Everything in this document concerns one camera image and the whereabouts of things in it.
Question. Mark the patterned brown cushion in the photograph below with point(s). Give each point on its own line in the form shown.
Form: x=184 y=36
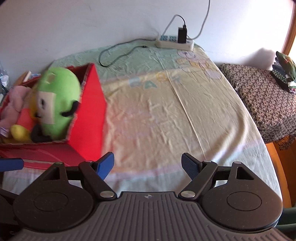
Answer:
x=271 y=107

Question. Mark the red cardboard box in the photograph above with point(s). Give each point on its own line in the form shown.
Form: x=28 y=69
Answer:
x=83 y=141

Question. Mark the black power adapter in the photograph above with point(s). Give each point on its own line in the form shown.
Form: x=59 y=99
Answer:
x=182 y=35

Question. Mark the pastel cartoon bed sheet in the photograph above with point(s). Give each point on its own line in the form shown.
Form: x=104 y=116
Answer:
x=162 y=103

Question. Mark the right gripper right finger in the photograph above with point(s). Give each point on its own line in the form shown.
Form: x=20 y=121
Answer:
x=201 y=174

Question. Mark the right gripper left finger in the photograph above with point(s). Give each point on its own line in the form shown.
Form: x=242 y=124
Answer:
x=93 y=175

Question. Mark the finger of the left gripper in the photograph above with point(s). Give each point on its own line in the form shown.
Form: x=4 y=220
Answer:
x=11 y=164

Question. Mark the white power strip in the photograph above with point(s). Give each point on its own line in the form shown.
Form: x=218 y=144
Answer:
x=171 y=42

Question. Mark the pink plush toy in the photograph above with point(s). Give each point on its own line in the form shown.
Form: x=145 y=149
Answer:
x=11 y=112

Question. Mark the green mushroom plush toy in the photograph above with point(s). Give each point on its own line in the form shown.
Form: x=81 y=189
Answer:
x=57 y=99

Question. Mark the orange wooden chair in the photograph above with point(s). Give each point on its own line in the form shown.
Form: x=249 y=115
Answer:
x=284 y=160

